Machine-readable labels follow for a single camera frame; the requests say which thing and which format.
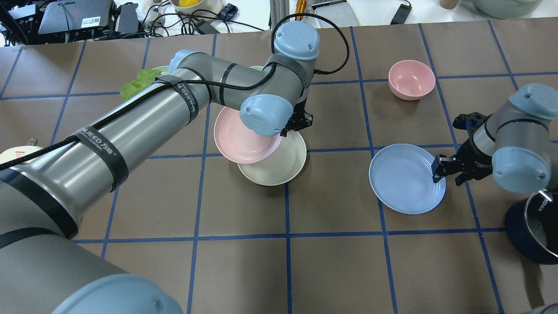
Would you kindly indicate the white toaster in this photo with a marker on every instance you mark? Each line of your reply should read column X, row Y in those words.
column 19, row 151

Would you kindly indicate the aluminium frame post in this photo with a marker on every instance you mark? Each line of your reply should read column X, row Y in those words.
column 278, row 9

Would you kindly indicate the blue plate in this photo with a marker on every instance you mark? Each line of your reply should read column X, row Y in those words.
column 401, row 177

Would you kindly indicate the pink plate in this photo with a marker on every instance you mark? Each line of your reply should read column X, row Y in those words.
column 238, row 143

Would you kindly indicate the pink bowl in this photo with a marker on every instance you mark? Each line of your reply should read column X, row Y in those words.
column 411, row 80

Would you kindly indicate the cream plate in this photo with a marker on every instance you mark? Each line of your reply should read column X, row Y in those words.
column 283, row 165

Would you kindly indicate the black power adapter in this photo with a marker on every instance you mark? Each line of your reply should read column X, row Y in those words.
column 401, row 14

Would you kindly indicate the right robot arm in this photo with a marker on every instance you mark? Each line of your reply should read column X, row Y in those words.
column 512, row 144

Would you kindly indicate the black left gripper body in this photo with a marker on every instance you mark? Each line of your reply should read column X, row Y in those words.
column 300, row 121

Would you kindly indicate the blue saucepan with lid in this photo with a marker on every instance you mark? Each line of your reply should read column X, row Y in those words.
column 532, row 225

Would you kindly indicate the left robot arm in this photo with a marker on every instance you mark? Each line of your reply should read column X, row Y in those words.
column 45, row 194

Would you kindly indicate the cream bowl with toys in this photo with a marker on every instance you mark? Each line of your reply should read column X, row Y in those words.
column 202, row 9

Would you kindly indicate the yellow toy fruit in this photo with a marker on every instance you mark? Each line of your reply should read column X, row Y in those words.
column 188, row 3

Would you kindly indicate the green lettuce leaf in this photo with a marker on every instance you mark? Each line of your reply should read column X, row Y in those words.
column 144, row 79

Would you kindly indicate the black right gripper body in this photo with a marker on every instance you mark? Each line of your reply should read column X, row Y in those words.
column 472, row 158

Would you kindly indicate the green plate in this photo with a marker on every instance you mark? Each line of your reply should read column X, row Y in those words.
column 162, row 69

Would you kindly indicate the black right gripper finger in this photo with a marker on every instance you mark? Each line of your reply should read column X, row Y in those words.
column 437, row 169

